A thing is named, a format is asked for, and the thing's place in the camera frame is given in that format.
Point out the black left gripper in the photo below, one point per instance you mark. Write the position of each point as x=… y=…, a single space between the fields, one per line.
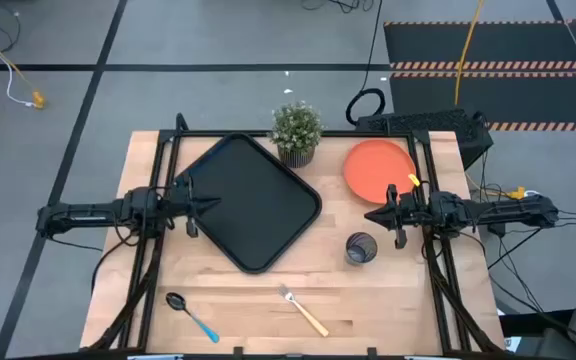
x=180 y=206

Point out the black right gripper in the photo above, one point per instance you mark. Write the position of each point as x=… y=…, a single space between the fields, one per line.
x=413 y=212

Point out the blue faceted glass cup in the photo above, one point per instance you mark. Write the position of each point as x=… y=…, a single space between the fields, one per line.
x=361 y=248

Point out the orange round plate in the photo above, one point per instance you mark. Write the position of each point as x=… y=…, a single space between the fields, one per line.
x=375 y=167

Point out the black plastic tray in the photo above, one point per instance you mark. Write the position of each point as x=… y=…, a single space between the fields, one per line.
x=258 y=210

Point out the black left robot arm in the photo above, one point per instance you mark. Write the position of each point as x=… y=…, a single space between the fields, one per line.
x=83 y=215

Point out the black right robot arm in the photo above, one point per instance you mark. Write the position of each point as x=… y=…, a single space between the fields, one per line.
x=508 y=212

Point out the small yellow tag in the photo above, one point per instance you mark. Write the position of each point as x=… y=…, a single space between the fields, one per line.
x=414 y=180

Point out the potted plant in ribbed pot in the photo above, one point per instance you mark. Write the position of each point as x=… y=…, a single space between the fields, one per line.
x=295 y=130

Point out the black hazard-striped floor mat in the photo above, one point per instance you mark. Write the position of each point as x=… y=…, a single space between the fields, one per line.
x=468 y=42
x=443 y=95

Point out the yellow power connector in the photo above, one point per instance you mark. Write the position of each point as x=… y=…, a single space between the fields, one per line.
x=518 y=193

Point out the black metal table frame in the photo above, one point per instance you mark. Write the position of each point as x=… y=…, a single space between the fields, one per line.
x=368 y=134

